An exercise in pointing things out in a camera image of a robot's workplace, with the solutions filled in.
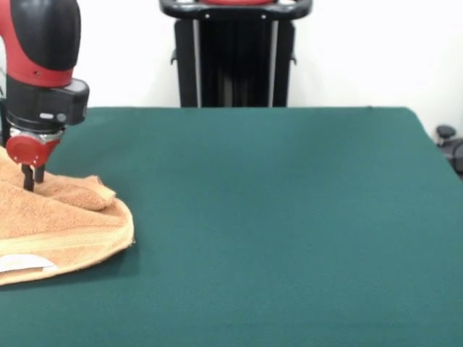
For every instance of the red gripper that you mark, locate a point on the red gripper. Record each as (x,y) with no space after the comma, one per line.
(27,150)

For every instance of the tan terry towel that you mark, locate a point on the tan terry towel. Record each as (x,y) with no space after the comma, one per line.
(54,224)

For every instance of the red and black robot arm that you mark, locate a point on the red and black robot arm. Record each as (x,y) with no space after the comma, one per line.
(40,97)

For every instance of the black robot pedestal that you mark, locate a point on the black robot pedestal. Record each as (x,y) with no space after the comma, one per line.
(235,54)

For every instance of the grey office chair base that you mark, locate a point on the grey office chair base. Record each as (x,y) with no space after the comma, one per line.
(445,132)

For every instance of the dark green table cloth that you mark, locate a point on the dark green table cloth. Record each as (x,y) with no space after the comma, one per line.
(271,217)

